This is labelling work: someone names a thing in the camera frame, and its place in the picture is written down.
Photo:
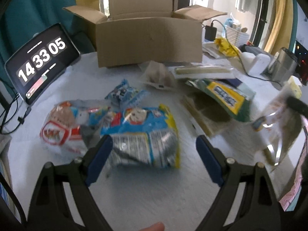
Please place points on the person's left hand thumb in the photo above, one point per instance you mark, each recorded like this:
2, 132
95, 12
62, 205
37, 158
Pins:
155, 227

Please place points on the brown cardboard box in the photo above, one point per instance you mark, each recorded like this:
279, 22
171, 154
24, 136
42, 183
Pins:
138, 31

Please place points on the metal cup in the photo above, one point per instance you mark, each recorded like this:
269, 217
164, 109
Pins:
284, 66

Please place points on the black computer tower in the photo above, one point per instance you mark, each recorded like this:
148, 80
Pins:
302, 57

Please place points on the white woven basket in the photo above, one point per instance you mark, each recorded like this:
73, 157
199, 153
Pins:
235, 37

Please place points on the green yellow snack bag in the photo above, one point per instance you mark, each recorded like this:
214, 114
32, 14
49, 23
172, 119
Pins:
234, 96

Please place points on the blue cartoon snack bag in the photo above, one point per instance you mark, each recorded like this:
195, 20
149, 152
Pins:
145, 136

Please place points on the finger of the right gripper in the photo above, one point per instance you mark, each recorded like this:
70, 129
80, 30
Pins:
297, 105

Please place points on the yellow plastic bag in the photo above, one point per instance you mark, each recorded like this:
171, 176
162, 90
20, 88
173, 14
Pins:
226, 48

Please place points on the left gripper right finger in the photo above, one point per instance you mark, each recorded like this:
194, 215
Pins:
212, 158

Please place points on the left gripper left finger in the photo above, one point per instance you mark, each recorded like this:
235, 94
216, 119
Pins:
96, 158

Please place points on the teal curtain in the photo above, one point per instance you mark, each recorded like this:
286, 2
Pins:
22, 19

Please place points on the black tablet showing clock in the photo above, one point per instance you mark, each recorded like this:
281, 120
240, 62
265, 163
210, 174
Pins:
40, 61

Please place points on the red white snack bag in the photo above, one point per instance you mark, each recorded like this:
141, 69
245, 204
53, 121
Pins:
70, 125

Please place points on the clear seaweed snack bag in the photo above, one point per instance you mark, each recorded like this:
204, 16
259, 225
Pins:
278, 125

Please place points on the black power adapter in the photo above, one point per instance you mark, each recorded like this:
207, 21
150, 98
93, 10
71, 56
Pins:
210, 33

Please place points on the clear brown snack packet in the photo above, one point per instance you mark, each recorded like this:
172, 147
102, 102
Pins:
157, 75

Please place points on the clear pack of biscuits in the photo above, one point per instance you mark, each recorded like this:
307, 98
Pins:
203, 71

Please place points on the small blue snack packet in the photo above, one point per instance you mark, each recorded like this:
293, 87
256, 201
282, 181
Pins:
123, 96

